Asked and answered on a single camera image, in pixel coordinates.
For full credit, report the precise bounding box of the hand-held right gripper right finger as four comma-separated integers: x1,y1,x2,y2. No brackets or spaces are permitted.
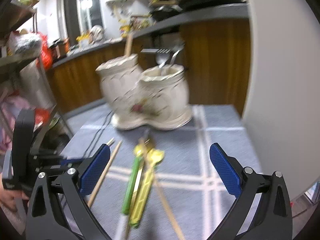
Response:
209,143,293,240

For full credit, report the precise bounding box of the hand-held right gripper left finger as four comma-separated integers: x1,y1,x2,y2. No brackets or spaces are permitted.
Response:
26,144,111,240

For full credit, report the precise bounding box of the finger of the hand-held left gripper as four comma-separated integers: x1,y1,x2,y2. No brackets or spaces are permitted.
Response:
37,153,85,175

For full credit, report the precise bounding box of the green handled knife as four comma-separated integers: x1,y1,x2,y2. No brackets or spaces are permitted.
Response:
119,152,142,240

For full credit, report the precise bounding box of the yellow handled knife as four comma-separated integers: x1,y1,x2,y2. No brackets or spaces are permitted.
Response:
128,165,154,228

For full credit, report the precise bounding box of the cream floral ceramic utensil holder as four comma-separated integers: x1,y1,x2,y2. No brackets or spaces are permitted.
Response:
96,54,192,128

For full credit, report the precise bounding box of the metal spoon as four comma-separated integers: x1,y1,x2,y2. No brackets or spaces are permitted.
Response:
156,54,167,68
171,44,185,66

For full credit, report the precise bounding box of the metal fork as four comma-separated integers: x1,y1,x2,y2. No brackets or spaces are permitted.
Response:
156,47,173,68

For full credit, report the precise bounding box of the person's left hand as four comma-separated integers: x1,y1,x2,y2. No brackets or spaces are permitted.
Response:
0,187,30,212

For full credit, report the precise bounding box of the grey plaid tablecloth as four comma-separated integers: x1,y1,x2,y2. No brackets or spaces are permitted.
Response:
59,104,265,240

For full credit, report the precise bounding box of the pink cloth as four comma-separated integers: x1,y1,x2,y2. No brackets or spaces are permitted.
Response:
0,96,31,151

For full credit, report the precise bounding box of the red plastic bag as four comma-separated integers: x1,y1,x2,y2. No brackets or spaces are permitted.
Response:
35,32,55,70
34,108,52,126

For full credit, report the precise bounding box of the cream ceramic drip tray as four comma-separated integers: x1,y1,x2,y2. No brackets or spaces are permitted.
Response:
111,115,193,131

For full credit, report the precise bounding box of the wooden base cabinet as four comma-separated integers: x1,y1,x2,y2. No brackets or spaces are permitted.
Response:
46,36,155,115
180,17,251,118

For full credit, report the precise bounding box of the metal storage rack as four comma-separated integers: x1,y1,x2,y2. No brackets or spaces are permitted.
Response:
0,0,74,140

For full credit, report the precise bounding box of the clear plastic bag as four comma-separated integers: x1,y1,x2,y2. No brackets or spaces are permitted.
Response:
13,33,43,56

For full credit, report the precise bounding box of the white plastic bag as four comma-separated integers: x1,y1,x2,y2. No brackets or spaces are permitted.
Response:
89,25,105,43

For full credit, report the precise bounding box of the built-in steel oven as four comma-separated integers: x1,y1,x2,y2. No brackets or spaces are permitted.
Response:
136,29,187,70

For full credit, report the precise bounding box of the kitchen window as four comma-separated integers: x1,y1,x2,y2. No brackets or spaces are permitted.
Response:
61,0,105,41

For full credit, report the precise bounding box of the grey kitchen countertop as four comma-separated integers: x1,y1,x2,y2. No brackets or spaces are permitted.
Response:
51,3,250,68

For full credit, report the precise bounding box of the black frying pan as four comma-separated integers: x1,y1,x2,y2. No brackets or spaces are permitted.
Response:
150,4,183,22

